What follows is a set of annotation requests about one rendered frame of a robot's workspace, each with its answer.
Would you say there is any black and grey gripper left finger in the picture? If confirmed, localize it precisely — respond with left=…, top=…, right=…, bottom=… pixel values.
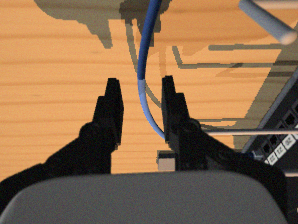
left=0, top=78, right=124, bottom=217

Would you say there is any blue cable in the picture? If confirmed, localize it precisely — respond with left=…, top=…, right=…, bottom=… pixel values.
left=137, top=0, right=165, bottom=140

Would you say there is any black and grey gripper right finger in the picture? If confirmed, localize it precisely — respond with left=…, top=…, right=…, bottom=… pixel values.
left=161, top=75, right=288, bottom=223

